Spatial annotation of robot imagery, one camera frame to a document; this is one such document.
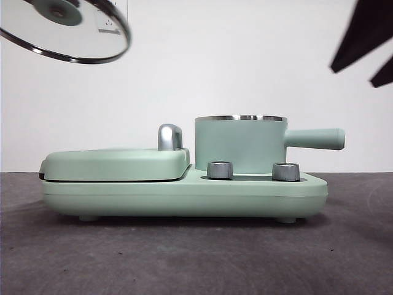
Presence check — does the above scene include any mint green pot with handle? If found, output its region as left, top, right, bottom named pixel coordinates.
left=194, top=114, right=346, bottom=173

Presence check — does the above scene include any mint green hinged griddle cover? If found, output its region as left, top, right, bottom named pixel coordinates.
left=38, top=147, right=192, bottom=183

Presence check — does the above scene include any chrome griddle cover handle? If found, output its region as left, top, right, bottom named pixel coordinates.
left=157, top=123, right=185, bottom=151

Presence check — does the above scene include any glass pot lid green knob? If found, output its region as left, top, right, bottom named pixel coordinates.
left=0, top=0, right=133, bottom=65

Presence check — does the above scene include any mint green breakfast machine base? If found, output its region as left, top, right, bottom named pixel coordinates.
left=41, top=164, right=329, bottom=222

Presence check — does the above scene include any silver control knob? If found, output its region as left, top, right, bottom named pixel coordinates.
left=271, top=162, right=301, bottom=181
left=206, top=160, right=234, bottom=179

